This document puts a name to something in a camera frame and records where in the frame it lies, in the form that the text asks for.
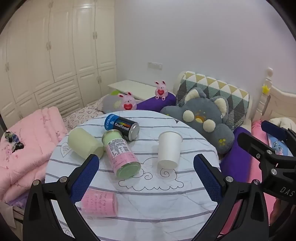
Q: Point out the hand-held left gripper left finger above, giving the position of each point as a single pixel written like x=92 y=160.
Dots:
x=86 y=176

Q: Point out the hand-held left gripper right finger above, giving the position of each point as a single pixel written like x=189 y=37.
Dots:
x=207 y=176

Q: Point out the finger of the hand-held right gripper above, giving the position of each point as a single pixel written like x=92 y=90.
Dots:
x=274 y=130
x=252 y=143

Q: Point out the white paper cup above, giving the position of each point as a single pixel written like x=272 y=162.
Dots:
x=170 y=148

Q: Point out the pink printed cup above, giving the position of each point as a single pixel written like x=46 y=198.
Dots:
x=101 y=204

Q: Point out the pale green cup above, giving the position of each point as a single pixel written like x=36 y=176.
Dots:
x=83 y=142

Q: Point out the white cloth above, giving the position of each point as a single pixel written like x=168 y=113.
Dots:
x=284 y=122

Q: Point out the light blue printed fabric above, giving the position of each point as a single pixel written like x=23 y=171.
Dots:
x=279 y=146

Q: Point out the purple pillow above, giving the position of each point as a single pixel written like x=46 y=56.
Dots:
x=233 y=157
x=150 y=104

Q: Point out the pink blanket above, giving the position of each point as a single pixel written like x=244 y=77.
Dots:
x=255 y=169

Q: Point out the white wooden headboard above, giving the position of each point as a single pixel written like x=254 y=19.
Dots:
x=282 y=102

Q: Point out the pink and green bottle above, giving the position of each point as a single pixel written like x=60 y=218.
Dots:
x=118 y=153

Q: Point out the yellow star decoration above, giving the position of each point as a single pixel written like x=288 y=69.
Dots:
x=266 y=89

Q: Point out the triangle patterned cushion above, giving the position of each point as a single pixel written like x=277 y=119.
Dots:
x=231 y=92

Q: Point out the blue and black can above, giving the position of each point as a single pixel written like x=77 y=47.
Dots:
x=120 y=126

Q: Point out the striped white tablecloth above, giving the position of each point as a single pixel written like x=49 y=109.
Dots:
x=143 y=197

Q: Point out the pink quilt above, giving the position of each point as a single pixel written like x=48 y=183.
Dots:
x=34 y=143

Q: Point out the grey cat plush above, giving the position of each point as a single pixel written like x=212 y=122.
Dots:
x=196 y=109

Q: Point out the grey and green pillow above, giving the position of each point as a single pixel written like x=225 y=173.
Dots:
x=109 y=102

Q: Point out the pink bunny plush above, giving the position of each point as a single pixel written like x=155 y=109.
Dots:
x=128 y=103
x=161 y=90

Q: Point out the white bedside table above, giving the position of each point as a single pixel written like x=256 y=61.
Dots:
x=131 y=87

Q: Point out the cream wardrobe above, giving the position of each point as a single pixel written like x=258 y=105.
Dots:
x=60 y=46

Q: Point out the white wall socket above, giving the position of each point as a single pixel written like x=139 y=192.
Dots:
x=155 y=65

